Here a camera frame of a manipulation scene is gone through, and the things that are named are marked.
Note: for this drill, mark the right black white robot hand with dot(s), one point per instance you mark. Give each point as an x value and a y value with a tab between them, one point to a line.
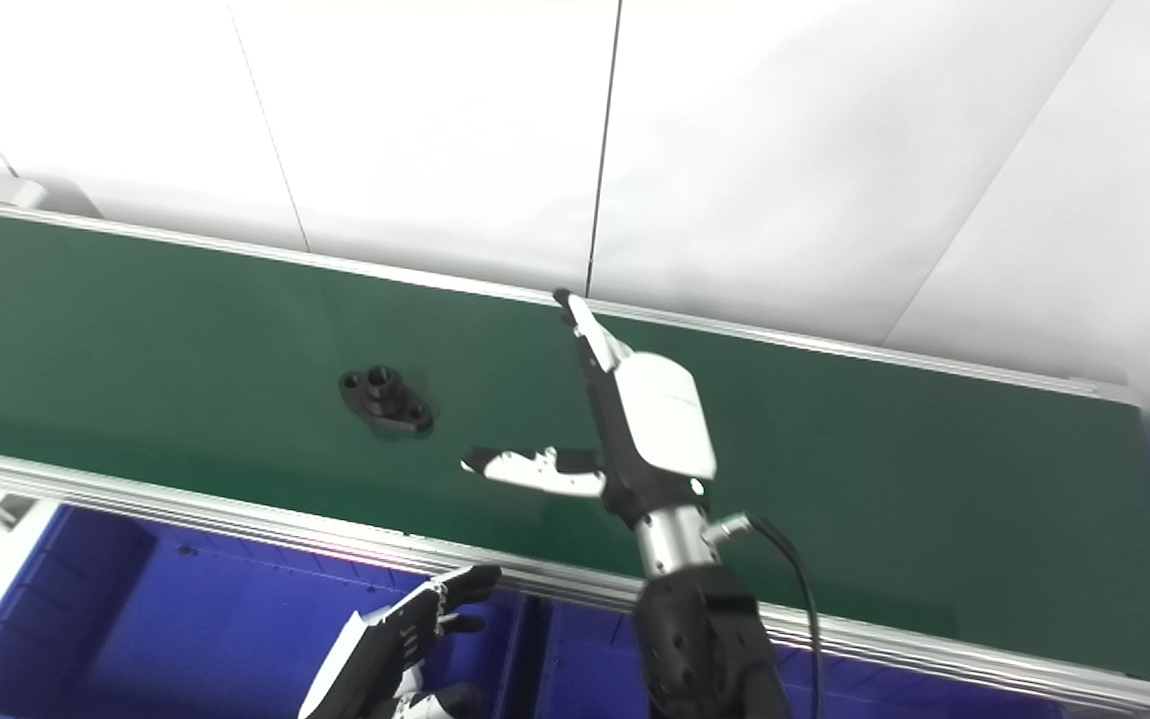
660	419

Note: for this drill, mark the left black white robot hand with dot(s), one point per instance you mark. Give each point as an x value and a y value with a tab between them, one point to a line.
385	659

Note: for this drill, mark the black flanged plastic part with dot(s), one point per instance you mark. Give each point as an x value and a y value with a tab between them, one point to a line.
385	404

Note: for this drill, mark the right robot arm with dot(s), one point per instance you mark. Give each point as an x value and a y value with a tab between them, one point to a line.
695	639

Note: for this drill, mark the blue plastic bin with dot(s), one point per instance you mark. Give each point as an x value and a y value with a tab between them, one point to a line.
186	639
595	669

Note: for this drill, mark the green conveyor belt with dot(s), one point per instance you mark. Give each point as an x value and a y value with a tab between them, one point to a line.
186	350
236	519

